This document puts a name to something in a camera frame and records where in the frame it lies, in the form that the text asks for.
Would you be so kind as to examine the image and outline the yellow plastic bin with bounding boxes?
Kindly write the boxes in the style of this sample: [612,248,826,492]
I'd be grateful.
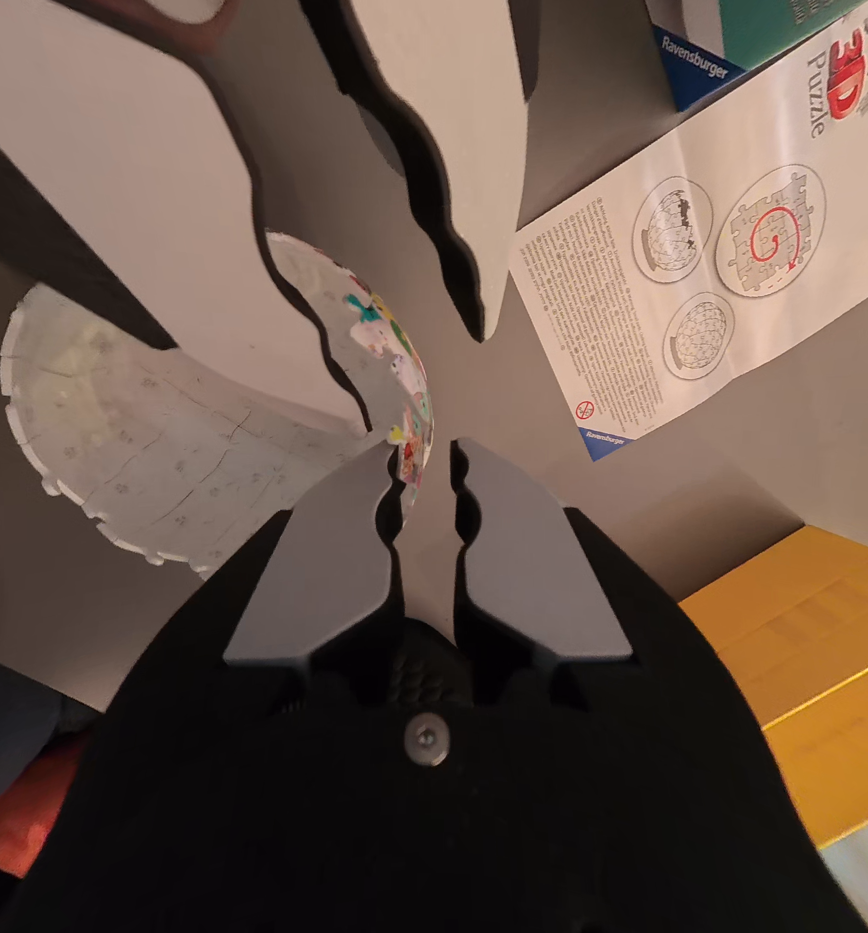
[678,525,868,850]

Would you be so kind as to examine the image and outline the puzzle ball box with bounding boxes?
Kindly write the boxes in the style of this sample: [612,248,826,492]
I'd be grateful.
[648,0,868,114]

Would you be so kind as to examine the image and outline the folded instruction sheet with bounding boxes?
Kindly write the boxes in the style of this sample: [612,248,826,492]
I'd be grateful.
[508,0,868,464]

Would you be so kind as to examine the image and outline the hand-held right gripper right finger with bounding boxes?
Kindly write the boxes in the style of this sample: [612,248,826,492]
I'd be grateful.
[450,436,634,664]

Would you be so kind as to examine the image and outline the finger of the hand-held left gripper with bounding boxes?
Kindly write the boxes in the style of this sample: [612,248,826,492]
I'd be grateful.
[297,0,529,344]
[0,0,374,432]

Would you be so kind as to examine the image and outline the half-built puzzle ball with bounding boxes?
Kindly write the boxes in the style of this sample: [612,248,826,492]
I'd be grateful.
[0,232,435,577]

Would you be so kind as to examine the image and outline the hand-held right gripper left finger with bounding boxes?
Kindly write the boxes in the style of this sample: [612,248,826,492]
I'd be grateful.
[222,441,400,666]

